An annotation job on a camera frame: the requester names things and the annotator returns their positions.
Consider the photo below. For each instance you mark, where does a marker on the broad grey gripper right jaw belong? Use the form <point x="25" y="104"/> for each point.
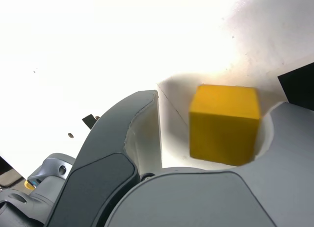
<point x="245" y="195"/>

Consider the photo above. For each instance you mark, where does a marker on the black tape strip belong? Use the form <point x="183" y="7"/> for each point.
<point x="89" y="121"/>

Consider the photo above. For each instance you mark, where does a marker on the yellow cube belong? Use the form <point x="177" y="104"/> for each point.
<point x="220" y="129"/>

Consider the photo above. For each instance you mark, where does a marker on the narrow grey gripper left jaw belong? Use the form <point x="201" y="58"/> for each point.
<point x="103" y="148"/>

